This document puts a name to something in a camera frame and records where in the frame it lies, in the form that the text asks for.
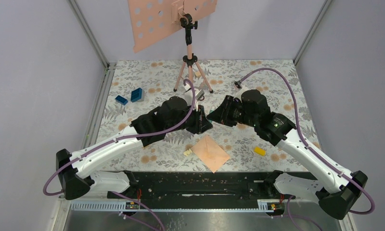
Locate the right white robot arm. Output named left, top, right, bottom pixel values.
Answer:
left=207, top=90, right=368, bottom=220

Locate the cream chess knight piece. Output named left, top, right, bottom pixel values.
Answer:
left=183, top=149, right=193, bottom=156

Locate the pink perforated music stand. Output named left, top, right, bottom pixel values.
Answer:
left=127, top=0, right=218, bottom=95

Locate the purple cable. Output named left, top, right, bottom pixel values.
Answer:
left=42, top=78, right=197, bottom=231
left=234, top=67, right=376, bottom=231

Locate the tan paper envelope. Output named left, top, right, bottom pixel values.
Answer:
left=191, top=135, right=230, bottom=173

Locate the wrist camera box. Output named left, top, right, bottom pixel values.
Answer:
left=183, top=88, right=206, bottom=103
left=234, top=81, right=250, bottom=101

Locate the floral patterned table mat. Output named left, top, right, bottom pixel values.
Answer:
left=97, top=60, right=319, bottom=172

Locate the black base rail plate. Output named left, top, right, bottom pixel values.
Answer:
left=76, top=170, right=330, bottom=211

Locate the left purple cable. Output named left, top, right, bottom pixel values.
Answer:
left=42, top=78, right=197, bottom=231

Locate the large blue toy brick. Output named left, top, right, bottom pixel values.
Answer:
left=131, top=88, right=145, bottom=103

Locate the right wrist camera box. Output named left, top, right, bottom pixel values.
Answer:
left=234, top=81, right=250, bottom=101

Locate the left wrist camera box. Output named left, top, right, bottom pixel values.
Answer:
left=183, top=88, right=206, bottom=103

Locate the yellow toy brick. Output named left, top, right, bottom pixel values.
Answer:
left=253, top=147, right=266, bottom=156

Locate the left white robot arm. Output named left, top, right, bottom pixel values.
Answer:
left=56, top=96, right=213, bottom=200

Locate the small blue toy brick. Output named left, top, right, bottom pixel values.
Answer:
left=115, top=95, right=128, bottom=105

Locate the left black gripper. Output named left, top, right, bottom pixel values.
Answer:
left=167, top=102, right=212, bottom=135

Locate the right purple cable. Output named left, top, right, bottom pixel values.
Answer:
left=234, top=67, right=376, bottom=231

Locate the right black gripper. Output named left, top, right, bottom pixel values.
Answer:
left=207, top=95, right=258, bottom=128

